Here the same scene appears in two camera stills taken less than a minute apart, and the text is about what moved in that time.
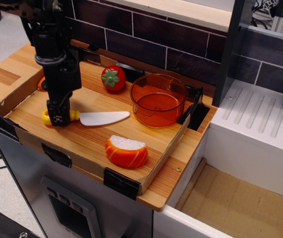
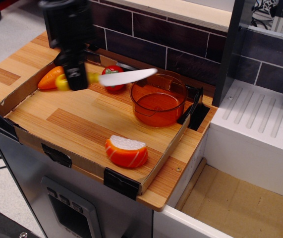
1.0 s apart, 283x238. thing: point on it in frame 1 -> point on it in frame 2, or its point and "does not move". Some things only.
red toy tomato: x=113 y=78 does not move
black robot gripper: x=61 y=76 -> x=70 y=29
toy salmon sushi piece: x=126 y=151 does not move
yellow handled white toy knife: x=90 y=118 -> x=110 y=78
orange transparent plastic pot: x=158 y=98 does not move
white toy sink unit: x=243 y=180 does not move
